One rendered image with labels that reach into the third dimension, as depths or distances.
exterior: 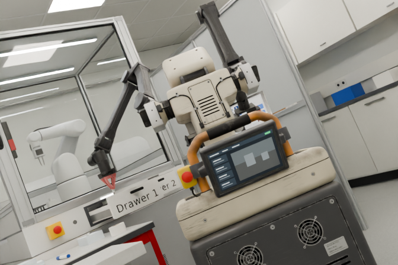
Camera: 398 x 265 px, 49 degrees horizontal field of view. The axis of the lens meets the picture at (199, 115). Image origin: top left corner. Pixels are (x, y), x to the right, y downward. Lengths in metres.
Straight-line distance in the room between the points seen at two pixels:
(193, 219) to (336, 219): 0.46
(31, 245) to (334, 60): 4.26
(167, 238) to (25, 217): 0.81
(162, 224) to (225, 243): 1.23
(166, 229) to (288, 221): 1.30
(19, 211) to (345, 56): 4.19
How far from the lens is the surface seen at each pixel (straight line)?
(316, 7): 5.23
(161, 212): 2.65
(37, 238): 2.39
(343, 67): 5.59
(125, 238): 1.88
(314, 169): 1.48
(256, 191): 1.44
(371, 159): 4.83
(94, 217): 2.43
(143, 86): 2.12
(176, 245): 2.68
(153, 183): 2.27
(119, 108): 2.31
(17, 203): 2.39
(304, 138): 3.50
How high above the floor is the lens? 0.91
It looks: 6 degrees up
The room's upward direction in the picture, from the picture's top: 23 degrees counter-clockwise
